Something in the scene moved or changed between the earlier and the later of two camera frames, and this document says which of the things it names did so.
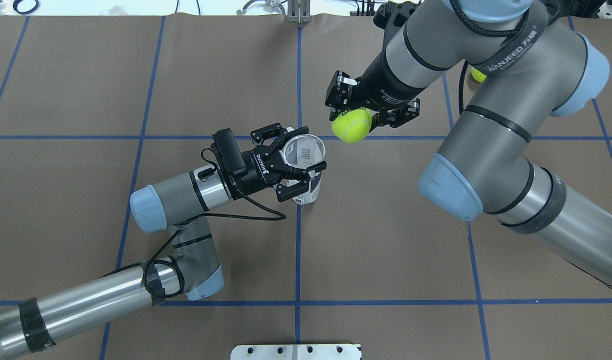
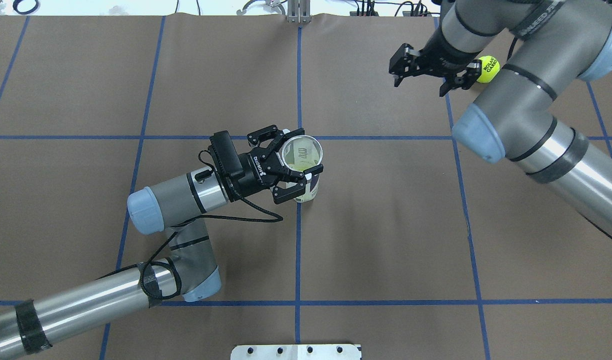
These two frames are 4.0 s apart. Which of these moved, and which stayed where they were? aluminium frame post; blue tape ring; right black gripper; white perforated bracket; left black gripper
Moved: right black gripper
Stayed: left black gripper; aluminium frame post; blue tape ring; white perforated bracket
